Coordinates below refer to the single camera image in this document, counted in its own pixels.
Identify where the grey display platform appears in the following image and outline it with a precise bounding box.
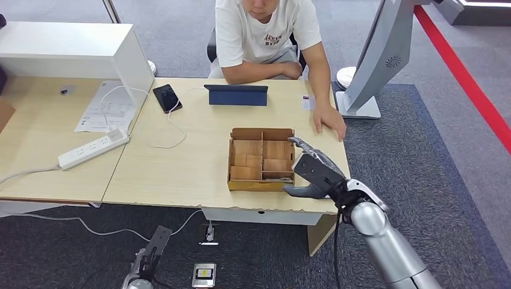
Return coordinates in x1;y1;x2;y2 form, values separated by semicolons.
433;0;511;26

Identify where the person's right hand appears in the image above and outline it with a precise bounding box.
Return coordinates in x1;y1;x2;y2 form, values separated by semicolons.
279;61;303;81

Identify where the white floor power cable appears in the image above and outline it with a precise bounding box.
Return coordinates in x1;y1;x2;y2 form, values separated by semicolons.
0;210;215;243

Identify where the printed paper sheet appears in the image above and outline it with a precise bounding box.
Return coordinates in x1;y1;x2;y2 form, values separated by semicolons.
74;81;139;134

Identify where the cardboard organizer box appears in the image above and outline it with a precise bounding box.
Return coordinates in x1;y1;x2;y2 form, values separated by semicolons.
227;127;296;192

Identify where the black phone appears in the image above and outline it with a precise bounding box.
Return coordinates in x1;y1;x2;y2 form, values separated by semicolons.
152;84;183;114

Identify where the white phone cable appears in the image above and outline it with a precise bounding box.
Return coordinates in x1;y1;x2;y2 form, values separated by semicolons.
130;87;206;149

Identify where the white desk apron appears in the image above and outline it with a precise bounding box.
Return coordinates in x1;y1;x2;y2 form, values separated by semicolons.
0;200;101;218
201;207;324;226

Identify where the white charger cable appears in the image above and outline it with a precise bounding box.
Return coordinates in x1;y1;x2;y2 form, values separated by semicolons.
99;84;151;132

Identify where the person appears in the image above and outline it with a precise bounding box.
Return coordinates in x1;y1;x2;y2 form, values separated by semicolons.
207;0;347;142

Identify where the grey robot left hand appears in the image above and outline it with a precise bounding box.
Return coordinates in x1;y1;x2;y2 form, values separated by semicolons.
130;247;160;282

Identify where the open floor socket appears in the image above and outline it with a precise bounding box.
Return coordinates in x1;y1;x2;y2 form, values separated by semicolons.
198;223;221;247

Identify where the metal pole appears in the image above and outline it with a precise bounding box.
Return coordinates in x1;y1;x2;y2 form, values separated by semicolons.
101;0;122;24

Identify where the white power strip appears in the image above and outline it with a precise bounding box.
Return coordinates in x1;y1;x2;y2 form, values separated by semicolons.
57;126;131;171

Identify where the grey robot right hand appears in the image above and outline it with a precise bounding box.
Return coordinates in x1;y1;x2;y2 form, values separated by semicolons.
283;137;348;200

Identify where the white cabinet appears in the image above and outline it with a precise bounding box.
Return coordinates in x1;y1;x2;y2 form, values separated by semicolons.
0;22;155;108

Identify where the closed silver floor socket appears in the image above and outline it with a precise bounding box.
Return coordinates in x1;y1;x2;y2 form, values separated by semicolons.
191;262;217;289

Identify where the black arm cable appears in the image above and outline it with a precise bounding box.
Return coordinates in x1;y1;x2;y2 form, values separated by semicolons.
332;207;344;289

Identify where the white power strip cord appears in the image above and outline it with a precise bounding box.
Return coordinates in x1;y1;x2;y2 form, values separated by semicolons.
0;166;61;186

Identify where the brown cardboard box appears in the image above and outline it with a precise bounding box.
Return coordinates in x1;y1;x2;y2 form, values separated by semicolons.
0;98;16;133

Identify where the person's left hand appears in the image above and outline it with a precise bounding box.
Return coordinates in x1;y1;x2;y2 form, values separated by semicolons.
312;104;347;142

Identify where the tablet in blue case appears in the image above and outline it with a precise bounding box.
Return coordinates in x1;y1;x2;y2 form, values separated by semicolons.
203;84;269;107

